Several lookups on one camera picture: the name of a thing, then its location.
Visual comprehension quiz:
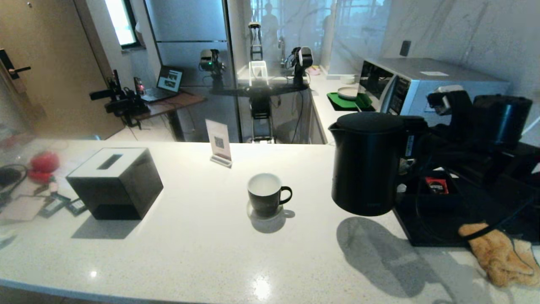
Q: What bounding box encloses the wooden table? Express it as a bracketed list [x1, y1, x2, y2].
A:
[134, 92, 207, 142]

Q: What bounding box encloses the silver refrigerator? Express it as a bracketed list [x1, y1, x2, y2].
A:
[143, 0, 241, 144]

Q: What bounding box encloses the QR code sign stand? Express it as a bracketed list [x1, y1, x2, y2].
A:
[205, 120, 233, 169]

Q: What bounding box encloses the open laptop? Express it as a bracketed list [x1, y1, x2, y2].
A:
[141, 67, 184, 104]

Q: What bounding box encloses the black door handle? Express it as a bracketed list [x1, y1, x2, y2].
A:
[0, 50, 32, 81]

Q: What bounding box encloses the pale paper card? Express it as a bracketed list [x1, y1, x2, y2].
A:
[0, 196, 45, 222]

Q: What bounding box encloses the silver microwave oven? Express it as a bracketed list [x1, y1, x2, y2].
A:
[359, 58, 511, 127]

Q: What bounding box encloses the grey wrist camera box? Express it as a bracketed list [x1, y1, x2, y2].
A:
[426, 84, 465, 116]

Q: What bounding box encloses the black organizer box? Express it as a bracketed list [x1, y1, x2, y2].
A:
[397, 169, 462, 212]

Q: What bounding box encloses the black serving tray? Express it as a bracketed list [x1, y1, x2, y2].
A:
[392, 169, 540, 247]

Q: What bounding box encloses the red plush toy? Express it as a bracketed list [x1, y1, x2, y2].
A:
[29, 151, 61, 185]

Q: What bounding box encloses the bright window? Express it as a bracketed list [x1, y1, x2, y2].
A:
[104, 0, 138, 51]

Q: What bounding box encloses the black tissue box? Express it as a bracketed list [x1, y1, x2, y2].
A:
[67, 148, 164, 221]

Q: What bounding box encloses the black ceramic mug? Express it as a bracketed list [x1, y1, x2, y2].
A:
[247, 173, 292, 218]

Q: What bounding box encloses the red coffee sachet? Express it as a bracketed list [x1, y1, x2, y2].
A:
[424, 176, 448, 195]

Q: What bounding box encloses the black electric kettle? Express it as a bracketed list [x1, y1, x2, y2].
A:
[329, 112, 429, 217]

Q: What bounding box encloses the dark card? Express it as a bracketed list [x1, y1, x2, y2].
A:
[67, 198, 88, 217]
[39, 194, 71, 218]

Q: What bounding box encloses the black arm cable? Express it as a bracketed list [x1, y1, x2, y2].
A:
[416, 169, 536, 243]

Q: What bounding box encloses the wooden door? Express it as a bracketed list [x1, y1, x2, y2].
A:
[0, 0, 125, 140]

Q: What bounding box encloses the orange cloth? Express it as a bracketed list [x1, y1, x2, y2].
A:
[459, 223, 540, 289]

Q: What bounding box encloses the robot behind glass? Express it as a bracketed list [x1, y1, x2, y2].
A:
[199, 23, 315, 144]

